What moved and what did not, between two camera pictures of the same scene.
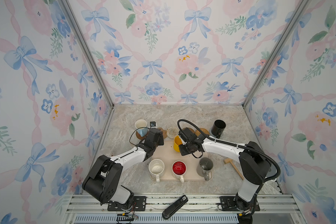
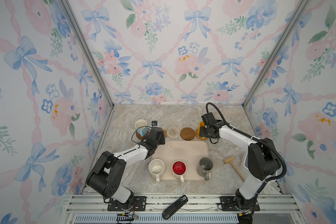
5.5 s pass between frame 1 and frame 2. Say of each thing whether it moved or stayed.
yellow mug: moved
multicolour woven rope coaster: stayed
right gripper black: moved
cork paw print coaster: stayed
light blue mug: stayed
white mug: stayed
